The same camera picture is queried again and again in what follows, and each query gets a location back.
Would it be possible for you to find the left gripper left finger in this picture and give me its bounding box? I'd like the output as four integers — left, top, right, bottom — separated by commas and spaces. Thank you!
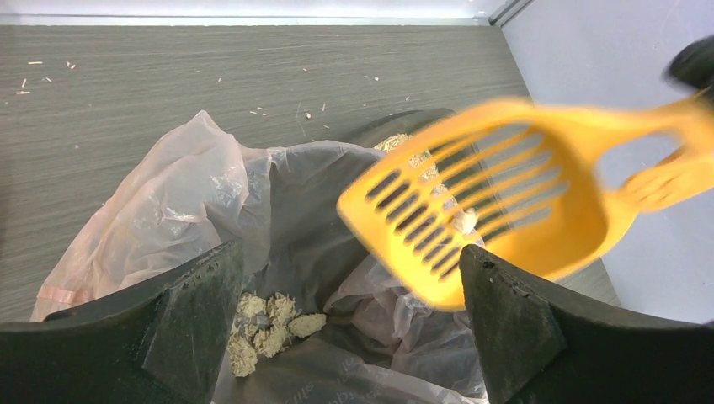
1, 242, 243, 403

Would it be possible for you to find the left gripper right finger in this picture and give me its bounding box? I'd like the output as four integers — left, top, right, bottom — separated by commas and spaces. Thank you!
460, 245, 713, 403

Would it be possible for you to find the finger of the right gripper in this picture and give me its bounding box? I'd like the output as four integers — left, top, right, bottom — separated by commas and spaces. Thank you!
665, 35, 713, 101

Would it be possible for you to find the translucent trash bag liner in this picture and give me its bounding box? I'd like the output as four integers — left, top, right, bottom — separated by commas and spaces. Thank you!
33, 112, 487, 403

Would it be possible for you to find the orange plastic litter scoop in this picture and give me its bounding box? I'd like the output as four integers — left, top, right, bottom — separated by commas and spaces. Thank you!
337, 93, 713, 311

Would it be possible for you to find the dark translucent litter box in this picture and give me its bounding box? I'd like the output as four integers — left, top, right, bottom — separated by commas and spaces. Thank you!
337, 107, 621, 308

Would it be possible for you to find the clumped litter waste pile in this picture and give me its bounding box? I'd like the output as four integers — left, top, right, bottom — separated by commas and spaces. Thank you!
227, 292, 327, 378

